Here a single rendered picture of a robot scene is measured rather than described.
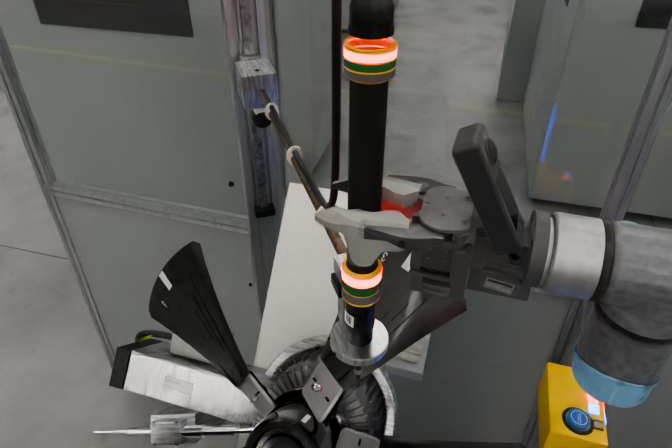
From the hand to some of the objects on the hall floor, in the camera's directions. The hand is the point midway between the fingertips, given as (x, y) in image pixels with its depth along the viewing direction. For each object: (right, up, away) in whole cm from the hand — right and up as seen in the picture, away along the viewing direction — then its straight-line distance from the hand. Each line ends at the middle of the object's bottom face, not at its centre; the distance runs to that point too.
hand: (336, 196), depth 51 cm
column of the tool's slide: (-19, -99, +149) cm, 180 cm away
